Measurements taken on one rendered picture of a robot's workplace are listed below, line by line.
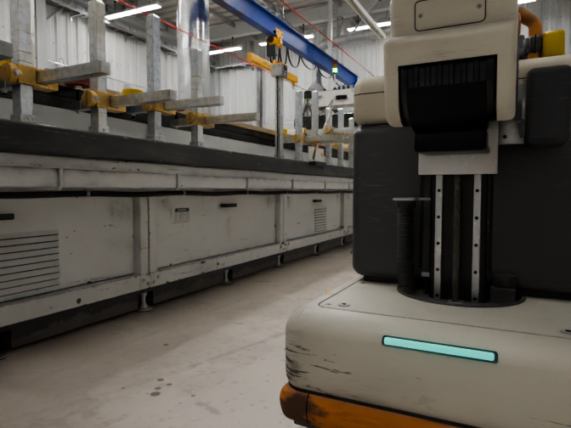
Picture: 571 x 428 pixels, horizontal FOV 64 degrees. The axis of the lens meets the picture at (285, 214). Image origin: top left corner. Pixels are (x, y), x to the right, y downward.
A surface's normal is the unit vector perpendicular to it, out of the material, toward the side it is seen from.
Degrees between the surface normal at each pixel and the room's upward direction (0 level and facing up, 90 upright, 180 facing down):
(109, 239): 90
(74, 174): 90
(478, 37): 98
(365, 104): 90
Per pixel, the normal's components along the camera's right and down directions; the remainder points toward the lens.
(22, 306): 0.89, 0.03
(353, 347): -0.45, 0.04
